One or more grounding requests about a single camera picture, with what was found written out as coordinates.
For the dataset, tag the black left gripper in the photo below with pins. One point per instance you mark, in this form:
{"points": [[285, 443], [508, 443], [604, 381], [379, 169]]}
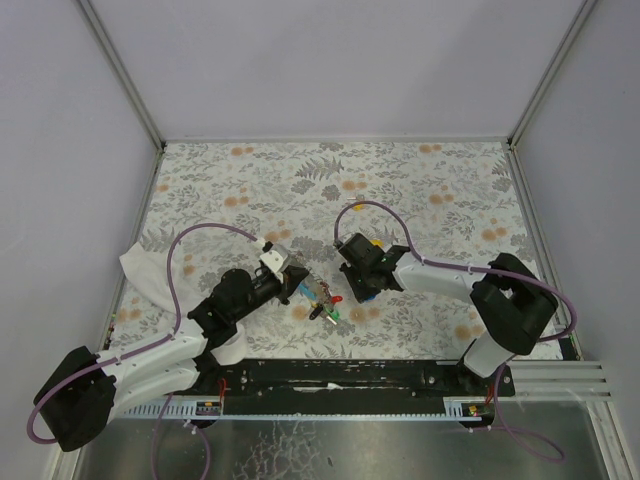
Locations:
{"points": [[295, 282]]}

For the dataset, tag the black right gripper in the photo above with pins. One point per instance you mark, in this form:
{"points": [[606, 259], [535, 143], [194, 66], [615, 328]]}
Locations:
{"points": [[353, 276]]}

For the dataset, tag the metal keyring organizer with keys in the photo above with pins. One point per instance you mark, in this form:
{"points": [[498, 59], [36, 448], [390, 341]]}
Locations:
{"points": [[323, 304]]}

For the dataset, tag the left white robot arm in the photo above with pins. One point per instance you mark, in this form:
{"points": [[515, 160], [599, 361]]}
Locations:
{"points": [[87, 390]]}

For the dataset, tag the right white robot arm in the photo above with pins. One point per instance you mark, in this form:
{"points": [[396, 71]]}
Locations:
{"points": [[513, 306]]}

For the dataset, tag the floral table mat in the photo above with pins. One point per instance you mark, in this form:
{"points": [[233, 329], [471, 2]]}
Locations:
{"points": [[455, 201]]}

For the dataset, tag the white cloth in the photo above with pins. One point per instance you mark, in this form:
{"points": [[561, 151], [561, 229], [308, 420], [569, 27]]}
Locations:
{"points": [[146, 271]]}

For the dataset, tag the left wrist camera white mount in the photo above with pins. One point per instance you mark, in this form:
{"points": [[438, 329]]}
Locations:
{"points": [[275, 257]]}

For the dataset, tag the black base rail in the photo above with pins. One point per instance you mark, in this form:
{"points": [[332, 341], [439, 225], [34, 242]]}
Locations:
{"points": [[281, 387]]}

